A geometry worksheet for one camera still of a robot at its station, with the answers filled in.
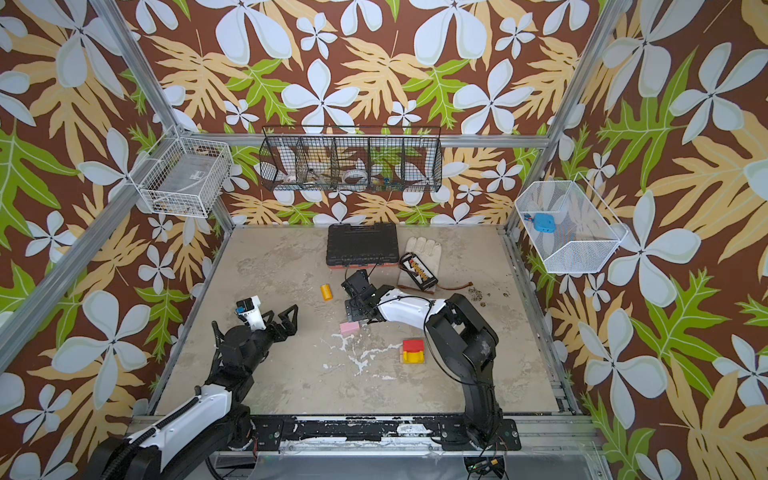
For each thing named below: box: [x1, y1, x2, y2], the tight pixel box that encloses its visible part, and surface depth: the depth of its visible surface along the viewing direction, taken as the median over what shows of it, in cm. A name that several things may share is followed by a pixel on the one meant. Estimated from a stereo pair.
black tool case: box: [326, 222, 399, 269], surface depth 111 cm
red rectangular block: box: [403, 340, 424, 352], surface depth 88 cm
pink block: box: [339, 321, 360, 336], surface depth 95 cm
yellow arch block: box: [403, 350, 425, 364], surface depth 86 cm
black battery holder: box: [399, 252, 439, 291], surface depth 106 cm
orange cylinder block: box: [320, 284, 334, 301], surface depth 103 cm
